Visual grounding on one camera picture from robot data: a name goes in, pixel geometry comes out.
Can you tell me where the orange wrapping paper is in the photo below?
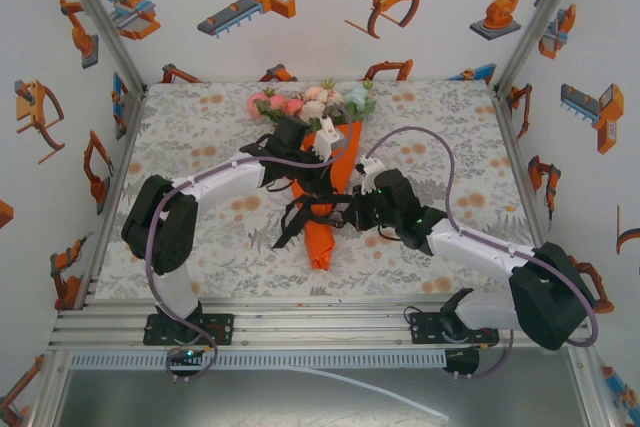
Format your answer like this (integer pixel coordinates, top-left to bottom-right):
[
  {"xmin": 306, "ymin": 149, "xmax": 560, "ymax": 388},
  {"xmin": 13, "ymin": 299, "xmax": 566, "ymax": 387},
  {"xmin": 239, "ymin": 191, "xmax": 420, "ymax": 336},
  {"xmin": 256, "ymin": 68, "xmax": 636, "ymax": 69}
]
[{"xmin": 289, "ymin": 119, "xmax": 365, "ymax": 272}]

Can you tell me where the black printed ribbon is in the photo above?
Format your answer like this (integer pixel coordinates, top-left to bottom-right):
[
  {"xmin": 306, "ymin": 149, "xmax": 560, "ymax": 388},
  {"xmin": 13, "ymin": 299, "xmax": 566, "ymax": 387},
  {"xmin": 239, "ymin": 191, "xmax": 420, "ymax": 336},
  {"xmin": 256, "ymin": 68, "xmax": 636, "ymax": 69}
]
[{"xmin": 271, "ymin": 191, "xmax": 361, "ymax": 251}]

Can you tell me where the light blue fake flower stem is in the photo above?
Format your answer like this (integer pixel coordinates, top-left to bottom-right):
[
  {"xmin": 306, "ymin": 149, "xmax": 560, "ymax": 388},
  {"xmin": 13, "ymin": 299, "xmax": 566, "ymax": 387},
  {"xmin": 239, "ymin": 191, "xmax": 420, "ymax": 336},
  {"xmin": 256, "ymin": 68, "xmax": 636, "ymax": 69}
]
[{"xmin": 344, "ymin": 79, "xmax": 379, "ymax": 123}]

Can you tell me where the floral patterned tablecloth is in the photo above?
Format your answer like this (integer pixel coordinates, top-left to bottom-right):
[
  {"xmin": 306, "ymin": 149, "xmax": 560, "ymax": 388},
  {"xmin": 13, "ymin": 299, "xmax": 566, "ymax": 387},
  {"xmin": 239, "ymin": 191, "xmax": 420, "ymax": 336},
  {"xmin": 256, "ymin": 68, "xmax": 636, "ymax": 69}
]
[{"xmin": 93, "ymin": 79, "xmax": 556, "ymax": 301}]

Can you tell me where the black controller box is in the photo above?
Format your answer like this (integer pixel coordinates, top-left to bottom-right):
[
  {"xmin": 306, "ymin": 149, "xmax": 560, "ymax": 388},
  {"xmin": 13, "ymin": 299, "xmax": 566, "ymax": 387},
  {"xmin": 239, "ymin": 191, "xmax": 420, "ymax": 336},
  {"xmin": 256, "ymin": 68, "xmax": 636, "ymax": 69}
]
[
  {"xmin": 166, "ymin": 346, "xmax": 209, "ymax": 373},
  {"xmin": 443, "ymin": 349, "xmax": 481, "ymax": 379}
]

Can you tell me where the white plastic tube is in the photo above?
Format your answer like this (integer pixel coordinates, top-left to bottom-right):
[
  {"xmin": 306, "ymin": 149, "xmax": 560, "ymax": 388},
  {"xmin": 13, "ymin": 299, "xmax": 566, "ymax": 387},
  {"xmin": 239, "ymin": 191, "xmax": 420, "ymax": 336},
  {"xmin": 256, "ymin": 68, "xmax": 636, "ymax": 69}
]
[{"xmin": 284, "ymin": 365, "xmax": 450, "ymax": 421}]

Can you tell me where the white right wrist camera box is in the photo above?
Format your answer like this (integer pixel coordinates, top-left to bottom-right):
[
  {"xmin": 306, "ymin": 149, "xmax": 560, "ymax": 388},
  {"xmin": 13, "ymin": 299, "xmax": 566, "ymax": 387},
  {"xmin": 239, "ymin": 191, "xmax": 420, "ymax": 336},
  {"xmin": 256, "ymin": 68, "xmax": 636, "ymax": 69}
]
[{"xmin": 353, "ymin": 156, "xmax": 385, "ymax": 194}]

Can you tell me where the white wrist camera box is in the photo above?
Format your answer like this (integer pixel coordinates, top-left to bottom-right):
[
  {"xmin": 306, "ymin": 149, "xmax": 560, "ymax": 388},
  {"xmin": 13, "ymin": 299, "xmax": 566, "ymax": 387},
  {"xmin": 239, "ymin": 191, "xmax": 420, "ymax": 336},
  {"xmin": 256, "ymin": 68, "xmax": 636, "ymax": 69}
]
[
  {"xmin": 353, "ymin": 156, "xmax": 385, "ymax": 194},
  {"xmin": 312, "ymin": 119, "xmax": 347, "ymax": 161}
]

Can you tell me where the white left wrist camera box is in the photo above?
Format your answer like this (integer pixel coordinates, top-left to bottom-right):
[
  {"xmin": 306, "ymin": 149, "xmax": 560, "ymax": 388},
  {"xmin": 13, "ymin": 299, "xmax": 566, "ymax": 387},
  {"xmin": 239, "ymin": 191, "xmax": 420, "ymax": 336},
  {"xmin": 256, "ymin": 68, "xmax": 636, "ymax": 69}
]
[{"xmin": 312, "ymin": 119, "xmax": 347, "ymax": 161}]

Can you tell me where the aluminium frame cross rail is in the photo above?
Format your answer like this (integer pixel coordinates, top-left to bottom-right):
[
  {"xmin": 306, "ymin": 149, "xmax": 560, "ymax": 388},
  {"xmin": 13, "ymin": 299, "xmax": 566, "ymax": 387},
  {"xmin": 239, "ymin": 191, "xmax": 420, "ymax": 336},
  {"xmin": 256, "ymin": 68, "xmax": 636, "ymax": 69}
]
[{"xmin": 47, "ymin": 296, "xmax": 594, "ymax": 352}]

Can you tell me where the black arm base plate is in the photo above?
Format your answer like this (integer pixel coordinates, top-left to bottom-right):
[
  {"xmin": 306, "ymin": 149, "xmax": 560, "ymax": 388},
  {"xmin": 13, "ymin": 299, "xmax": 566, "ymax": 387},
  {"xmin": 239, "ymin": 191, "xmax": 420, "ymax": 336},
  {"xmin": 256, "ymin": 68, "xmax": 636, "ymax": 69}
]
[
  {"xmin": 143, "ymin": 313, "xmax": 236, "ymax": 347},
  {"xmin": 409, "ymin": 310, "xmax": 501, "ymax": 347}
]

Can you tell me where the aluminium frame side rail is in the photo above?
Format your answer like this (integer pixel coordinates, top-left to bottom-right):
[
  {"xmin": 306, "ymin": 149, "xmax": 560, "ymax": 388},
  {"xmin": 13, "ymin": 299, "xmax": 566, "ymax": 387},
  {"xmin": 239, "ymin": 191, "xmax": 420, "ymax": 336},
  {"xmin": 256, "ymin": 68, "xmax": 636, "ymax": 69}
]
[
  {"xmin": 74, "ymin": 89, "xmax": 149, "ymax": 309},
  {"xmin": 492, "ymin": 88, "xmax": 569, "ymax": 307}
]

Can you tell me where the grey slotted cable duct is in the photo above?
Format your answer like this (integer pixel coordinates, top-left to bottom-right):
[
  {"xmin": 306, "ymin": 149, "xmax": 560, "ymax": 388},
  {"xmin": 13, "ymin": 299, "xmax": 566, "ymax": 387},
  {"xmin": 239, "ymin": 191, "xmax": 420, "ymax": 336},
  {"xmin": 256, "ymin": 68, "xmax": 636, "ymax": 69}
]
[{"xmin": 68, "ymin": 350, "xmax": 448, "ymax": 371}]

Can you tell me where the aluminium frame post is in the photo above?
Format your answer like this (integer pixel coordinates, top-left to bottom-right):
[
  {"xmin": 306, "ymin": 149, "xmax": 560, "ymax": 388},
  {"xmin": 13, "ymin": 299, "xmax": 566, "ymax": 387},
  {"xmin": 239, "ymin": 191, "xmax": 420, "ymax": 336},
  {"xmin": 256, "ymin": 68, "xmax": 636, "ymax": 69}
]
[
  {"xmin": 49, "ymin": 0, "xmax": 147, "ymax": 93},
  {"xmin": 492, "ymin": 0, "xmax": 597, "ymax": 93}
]

